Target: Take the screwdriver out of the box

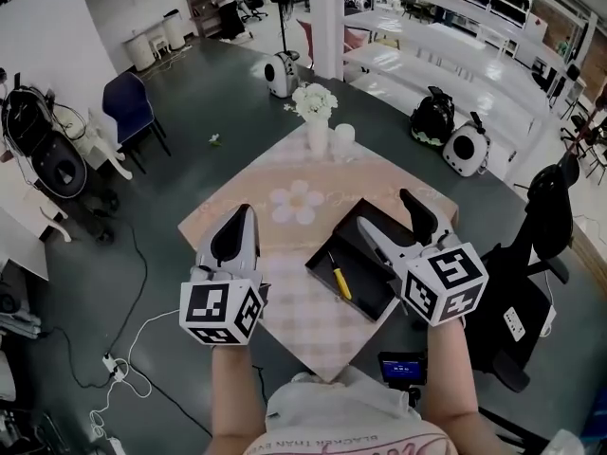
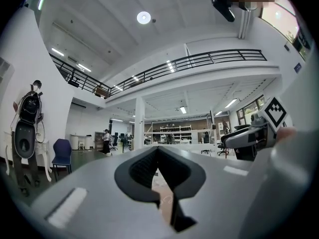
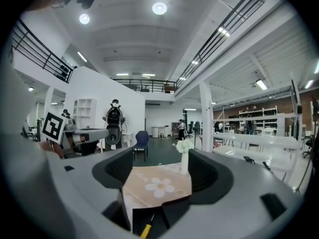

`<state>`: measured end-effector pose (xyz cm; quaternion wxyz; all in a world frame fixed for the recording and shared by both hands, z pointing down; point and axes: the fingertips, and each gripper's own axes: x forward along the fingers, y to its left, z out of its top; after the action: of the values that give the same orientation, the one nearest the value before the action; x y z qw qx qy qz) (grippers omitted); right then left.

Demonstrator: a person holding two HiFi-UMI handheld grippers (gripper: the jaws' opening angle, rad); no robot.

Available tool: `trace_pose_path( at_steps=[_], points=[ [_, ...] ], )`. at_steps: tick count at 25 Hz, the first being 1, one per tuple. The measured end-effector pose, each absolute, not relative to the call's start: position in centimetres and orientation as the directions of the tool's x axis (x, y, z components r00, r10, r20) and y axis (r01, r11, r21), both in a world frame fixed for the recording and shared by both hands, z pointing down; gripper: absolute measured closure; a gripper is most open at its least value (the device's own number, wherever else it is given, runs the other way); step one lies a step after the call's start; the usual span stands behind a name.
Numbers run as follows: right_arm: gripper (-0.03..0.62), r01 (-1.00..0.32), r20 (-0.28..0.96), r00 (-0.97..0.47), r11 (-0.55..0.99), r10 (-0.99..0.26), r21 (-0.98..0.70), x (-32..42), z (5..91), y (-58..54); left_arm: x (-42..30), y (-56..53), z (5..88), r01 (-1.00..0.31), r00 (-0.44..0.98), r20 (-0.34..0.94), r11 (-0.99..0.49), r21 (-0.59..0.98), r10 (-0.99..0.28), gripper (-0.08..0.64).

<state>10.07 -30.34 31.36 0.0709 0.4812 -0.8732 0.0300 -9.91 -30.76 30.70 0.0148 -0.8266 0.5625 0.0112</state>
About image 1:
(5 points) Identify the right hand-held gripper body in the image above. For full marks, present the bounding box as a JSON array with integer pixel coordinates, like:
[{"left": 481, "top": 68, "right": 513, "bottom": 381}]
[{"left": 384, "top": 231, "right": 490, "bottom": 327}]

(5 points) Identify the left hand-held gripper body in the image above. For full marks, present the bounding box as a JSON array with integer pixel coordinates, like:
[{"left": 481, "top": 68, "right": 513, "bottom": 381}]
[{"left": 178, "top": 253, "right": 272, "bottom": 348}]

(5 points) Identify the black box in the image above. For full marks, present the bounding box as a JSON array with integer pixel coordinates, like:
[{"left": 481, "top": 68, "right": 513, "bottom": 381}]
[{"left": 303, "top": 197, "right": 429, "bottom": 323}]

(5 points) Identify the yellow-handled screwdriver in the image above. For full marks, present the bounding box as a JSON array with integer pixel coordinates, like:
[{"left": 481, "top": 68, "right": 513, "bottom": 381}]
[{"left": 327, "top": 251, "right": 354, "bottom": 300}]

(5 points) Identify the person's right forearm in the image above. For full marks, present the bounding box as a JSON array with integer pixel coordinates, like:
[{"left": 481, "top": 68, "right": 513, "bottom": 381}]
[{"left": 418, "top": 317, "right": 505, "bottom": 455}]

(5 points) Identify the person's left forearm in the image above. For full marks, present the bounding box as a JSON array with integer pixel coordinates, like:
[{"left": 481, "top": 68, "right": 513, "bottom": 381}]
[{"left": 210, "top": 342, "right": 270, "bottom": 455}]

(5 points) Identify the pink checked flower tablecloth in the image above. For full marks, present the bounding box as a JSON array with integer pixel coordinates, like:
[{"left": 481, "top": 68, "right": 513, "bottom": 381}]
[{"left": 176, "top": 121, "right": 461, "bottom": 384}]

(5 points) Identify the black office chair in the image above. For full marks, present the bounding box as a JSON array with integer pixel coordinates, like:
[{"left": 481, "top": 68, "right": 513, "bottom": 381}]
[{"left": 475, "top": 151, "right": 582, "bottom": 394}]

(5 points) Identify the white pet carrier backpack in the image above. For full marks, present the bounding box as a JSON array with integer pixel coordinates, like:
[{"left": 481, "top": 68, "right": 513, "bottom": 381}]
[
  {"left": 442, "top": 111, "right": 492, "bottom": 178},
  {"left": 263, "top": 50, "right": 301, "bottom": 100}
]

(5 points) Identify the black backpack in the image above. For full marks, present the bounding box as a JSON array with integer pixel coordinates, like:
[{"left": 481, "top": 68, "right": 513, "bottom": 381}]
[{"left": 409, "top": 85, "right": 457, "bottom": 148}]

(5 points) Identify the white cylindrical candle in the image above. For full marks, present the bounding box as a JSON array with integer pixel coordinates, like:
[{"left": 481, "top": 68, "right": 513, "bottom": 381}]
[{"left": 333, "top": 123, "right": 357, "bottom": 161}]

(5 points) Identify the white power strip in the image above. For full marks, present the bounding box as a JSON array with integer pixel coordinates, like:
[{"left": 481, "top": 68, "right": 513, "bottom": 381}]
[{"left": 101, "top": 353, "right": 128, "bottom": 379}]

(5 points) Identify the white vase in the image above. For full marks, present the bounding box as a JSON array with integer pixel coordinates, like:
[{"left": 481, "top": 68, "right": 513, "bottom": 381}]
[{"left": 306, "top": 117, "right": 330, "bottom": 157}]

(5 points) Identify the white curved-leg table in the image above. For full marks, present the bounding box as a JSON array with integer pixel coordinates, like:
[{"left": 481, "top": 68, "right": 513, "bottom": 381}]
[{"left": 70, "top": 107, "right": 135, "bottom": 182}]

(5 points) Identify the white flower bouquet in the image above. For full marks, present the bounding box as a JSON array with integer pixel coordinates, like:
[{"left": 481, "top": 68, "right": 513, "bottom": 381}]
[{"left": 283, "top": 82, "right": 340, "bottom": 124}]

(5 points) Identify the blue chair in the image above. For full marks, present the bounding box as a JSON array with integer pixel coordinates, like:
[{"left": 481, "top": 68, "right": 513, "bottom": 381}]
[{"left": 101, "top": 70, "right": 173, "bottom": 175}]

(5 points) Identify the person's white shirt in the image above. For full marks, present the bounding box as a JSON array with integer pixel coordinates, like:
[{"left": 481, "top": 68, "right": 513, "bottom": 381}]
[{"left": 243, "top": 364, "right": 462, "bottom": 455}]

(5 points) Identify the white shelving rack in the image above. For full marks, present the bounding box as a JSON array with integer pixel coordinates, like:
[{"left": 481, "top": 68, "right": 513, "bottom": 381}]
[{"left": 340, "top": 0, "right": 599, "bottom": 185}]

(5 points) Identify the dark grey round-window appliance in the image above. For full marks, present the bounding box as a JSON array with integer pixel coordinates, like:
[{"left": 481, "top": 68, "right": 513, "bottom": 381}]
[{"left": 29, "top": 132, "right": 89, "bottom": 199}]

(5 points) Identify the pink chair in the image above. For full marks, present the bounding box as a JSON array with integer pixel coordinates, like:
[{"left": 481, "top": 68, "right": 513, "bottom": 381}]
[{"left": 296, "top": 18, "right": 370, "bottom": 66}]

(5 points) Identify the white cabinet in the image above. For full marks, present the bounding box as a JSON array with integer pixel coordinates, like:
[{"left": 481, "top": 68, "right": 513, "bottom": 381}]
[{"left": 122, "top": 9, "right": 187, "bottom": 73}]

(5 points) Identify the black standing fan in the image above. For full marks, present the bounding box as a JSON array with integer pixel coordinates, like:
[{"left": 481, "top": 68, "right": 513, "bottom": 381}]
[{"left": 269, "top": 0, "right": 302, "bottom": 62}]

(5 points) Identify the white pillar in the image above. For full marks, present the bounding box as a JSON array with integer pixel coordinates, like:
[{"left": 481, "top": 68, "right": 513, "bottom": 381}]
[{"left": 307, "top": 0, "right": 346, "bottom": 81}]

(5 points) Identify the wooden shelf unit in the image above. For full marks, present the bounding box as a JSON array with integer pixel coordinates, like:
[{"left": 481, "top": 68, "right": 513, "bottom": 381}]
[{"left": 184, "top": 0, "right": 223, "bottom": 40}]

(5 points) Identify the black cable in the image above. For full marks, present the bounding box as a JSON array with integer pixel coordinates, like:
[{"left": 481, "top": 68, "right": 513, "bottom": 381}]
[{"left": 40, "top": 220, "right": 149, "bottom": 389}]

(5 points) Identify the white cable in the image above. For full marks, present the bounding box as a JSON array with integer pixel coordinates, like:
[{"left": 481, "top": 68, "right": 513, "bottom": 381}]
[{"left": 88, "top": 308, "right": 183, "bottom": 440}]

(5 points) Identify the black chest camera with screen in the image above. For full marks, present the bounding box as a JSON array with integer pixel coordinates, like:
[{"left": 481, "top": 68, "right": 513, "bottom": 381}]
[{"left": 377, "top": 350, "right": 429, "bottom": 389}]

